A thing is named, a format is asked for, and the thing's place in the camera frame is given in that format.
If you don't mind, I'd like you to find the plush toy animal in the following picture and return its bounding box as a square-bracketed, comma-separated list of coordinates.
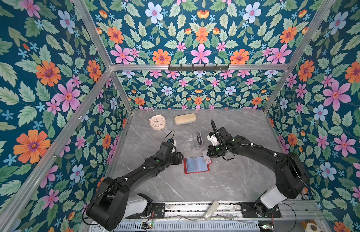
[301, 220, 324, 232]

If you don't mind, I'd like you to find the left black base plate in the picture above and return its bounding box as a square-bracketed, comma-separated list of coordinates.
[126, 203, 165, 220]

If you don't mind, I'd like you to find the white perforated cable duct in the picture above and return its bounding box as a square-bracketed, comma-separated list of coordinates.
[114, 220, 260, 232]

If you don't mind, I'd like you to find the pink floral credit card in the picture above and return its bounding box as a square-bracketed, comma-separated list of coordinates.
[202, 149, 212, 165]

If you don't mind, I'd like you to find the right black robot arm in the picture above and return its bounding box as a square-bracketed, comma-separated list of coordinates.
[207, 120, 309, 217]

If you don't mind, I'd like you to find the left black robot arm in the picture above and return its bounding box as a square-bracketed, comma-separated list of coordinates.
[84, 139, 184, 231]

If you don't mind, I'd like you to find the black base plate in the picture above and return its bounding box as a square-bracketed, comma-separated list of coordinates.
[238, 202, 282, 218]
[126, 203, 165, 220]

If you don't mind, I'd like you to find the pink round clock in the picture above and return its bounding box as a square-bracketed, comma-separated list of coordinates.
[149, 115, 166, 131]

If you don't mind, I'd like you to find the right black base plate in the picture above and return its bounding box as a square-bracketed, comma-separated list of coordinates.
[238, 202, 282, 218]

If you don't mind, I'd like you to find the black hook rail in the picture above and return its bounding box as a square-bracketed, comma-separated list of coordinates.
[167, 64, 229, 72]

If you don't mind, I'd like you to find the red card holder wallet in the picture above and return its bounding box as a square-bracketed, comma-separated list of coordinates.
[183, 157, 212, 174]

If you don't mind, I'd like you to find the white remote control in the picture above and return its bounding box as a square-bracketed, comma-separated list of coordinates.
[203, 201, 220, 220]

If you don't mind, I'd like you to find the black credit card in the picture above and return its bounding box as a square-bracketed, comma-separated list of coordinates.
[196, 132, 203, 146]

